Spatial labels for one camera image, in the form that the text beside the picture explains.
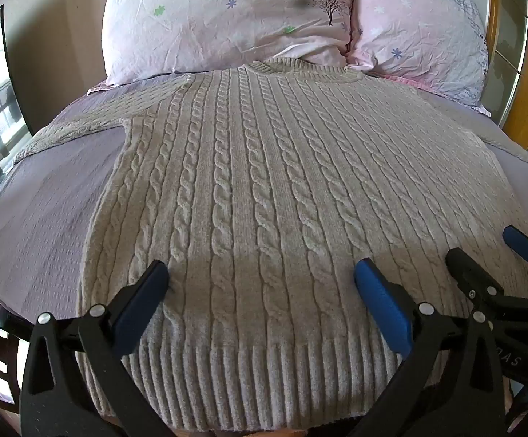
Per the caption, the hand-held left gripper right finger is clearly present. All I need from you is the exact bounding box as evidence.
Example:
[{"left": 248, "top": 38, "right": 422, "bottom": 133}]
[{"left": 349, "top": 258, "right": 507, "bottom": 437}]

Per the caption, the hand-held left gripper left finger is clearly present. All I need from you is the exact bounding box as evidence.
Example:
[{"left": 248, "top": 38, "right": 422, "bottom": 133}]
[{"left": 18, "top": 260, "right": 174, "bottom": 437}]

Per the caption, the beige cable knit sweater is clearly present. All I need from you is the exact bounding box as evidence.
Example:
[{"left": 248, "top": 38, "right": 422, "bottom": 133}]
[{"left": 13, "top": 58, "right": 528, "bottom": 431}]

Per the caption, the purple bed sheet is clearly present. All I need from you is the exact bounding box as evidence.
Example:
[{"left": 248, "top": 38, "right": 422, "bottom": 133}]
[{"left": 0, "top": 75, "right": 528, "bottom": 324}]

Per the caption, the wooden headboard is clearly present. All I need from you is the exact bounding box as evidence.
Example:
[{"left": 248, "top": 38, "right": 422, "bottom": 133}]
[{"left": 421, "top": 0, "right": 528, "bottom": 152}]

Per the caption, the pink floral pillow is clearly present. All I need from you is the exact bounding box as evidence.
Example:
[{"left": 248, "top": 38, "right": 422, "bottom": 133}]
[{"left": 346, "top": 0, "right": 492, "bottom": 117}]

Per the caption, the lilac floral pillow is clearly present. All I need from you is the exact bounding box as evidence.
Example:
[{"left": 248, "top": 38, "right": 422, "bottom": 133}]
[{"left": 98, "top": 0, "right": 354, "bottom": 87}]

